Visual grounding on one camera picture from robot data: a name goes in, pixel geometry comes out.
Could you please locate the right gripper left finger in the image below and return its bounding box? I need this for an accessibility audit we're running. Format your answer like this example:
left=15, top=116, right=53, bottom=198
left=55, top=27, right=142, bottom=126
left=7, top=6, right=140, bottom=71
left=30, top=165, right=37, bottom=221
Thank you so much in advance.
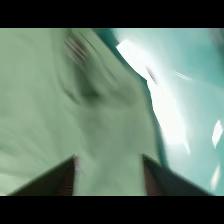
left=9, top=155, right=77, bottom=197

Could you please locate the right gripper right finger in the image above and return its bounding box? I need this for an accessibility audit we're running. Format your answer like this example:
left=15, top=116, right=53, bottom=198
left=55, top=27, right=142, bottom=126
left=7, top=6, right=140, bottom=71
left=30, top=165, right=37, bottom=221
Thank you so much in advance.
left=142, top=154, right=211, bottom=197

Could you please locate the pale green T-shirt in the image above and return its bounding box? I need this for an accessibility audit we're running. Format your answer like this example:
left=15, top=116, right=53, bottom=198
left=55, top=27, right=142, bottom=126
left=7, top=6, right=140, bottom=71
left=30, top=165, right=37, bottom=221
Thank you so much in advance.
left=0, top=27, right=165, bottom=197

